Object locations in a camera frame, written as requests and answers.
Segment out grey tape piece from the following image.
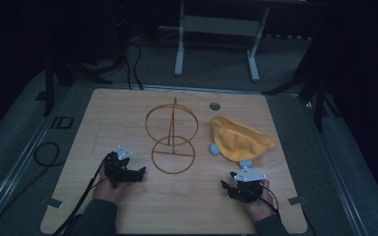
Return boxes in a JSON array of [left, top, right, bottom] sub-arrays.
[[287, 195, 308, 207]]

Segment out person's left hand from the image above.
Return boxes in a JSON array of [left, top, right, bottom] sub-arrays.
[[93, 165, 130, 207]]

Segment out person's right hand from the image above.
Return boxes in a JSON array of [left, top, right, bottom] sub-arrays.
[[244, 179, 278, 223]]

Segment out yellow hat with blue pompoms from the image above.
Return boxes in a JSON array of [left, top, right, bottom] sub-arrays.
[[209, 115, 279, 170]]

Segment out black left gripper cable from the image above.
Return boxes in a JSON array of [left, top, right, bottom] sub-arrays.
[[51, 156, 110, 236]]

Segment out black looped floor cable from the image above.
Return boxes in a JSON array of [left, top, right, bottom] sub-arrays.
[[32, 141, 63, 168]]

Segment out black floor cables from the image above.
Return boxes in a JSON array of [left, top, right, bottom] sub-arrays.
[[123, 40, 145, 91]]

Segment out black rectangular floor bracket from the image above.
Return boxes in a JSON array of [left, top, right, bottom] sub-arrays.
[[49, 115, 75, 131]]

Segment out white metal desk frame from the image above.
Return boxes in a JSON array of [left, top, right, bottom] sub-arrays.
[[158, 0, 272, 83]]

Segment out gold wire hat stand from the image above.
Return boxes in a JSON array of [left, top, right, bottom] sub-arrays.
[[145, 96, 200, 175]]

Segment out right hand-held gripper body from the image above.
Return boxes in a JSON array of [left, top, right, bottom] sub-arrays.
[[231, 167, 269, 204]]

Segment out black tripod stand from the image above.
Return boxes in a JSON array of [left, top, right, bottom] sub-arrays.
[[42, 55, 114, 118], [261, 32, 341, 134]]

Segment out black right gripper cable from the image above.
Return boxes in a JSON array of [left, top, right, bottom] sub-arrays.
[[259, 183, 283, 220]]

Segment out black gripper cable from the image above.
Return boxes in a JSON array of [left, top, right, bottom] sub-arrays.
[[51, 156, 110, 236], [259, 183, 283, 220]]

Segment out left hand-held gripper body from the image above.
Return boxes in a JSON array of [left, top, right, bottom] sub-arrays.
[[103, 145, 143, 189]]

